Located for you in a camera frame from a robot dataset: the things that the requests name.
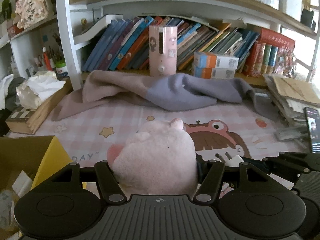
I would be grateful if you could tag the small white charger plug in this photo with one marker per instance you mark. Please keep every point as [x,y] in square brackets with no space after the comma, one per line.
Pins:
[233,161]

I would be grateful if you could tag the pink plush toy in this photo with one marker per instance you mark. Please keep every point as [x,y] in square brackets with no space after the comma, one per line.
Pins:
[159,159]

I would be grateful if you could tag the white power adapter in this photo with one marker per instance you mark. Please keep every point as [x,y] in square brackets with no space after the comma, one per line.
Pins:
[22,184]

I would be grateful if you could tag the pink cartoon table mat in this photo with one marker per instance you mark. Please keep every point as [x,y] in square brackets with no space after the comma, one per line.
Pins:
[234,128]

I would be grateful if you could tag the black smartphone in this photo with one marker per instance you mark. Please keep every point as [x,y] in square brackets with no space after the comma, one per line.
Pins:
[313,125]

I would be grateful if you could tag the stack of papers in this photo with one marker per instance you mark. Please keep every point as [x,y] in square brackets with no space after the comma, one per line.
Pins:
[290,96]

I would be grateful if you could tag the orange white box lower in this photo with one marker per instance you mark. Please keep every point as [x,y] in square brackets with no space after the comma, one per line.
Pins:
[213,73]

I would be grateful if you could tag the orange white box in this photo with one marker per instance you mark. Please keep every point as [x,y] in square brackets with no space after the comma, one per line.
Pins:
[212,60]
[213,73]

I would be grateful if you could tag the grey pink cloth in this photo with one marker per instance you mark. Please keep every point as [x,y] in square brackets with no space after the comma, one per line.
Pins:
[178,92]

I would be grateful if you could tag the red boxed book set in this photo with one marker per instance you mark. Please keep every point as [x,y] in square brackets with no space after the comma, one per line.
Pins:
[263,53]

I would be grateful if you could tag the orange white box upper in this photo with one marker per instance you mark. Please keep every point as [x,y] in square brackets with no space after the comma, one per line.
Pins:
[212,60]

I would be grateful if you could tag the pink cylindrical holder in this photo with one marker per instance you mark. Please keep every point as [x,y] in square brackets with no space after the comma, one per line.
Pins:
[162,50]

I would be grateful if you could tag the row of leaning books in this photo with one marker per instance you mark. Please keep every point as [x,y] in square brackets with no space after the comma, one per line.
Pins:
[137,43]

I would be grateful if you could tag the yellow cardboard box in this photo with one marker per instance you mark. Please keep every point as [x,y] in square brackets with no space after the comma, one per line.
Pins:
[38,157]

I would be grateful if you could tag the wooden chess board box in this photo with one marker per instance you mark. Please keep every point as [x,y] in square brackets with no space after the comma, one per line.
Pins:
[27,121]

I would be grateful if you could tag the white tissue bag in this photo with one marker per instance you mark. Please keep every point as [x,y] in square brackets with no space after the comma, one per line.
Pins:
[35,90]

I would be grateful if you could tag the white bookshelf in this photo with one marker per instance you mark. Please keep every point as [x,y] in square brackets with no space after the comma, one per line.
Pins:
[69,12]

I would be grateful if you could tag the pink plush doll ornament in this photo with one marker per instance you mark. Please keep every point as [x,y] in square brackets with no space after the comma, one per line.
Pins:
[31,12]

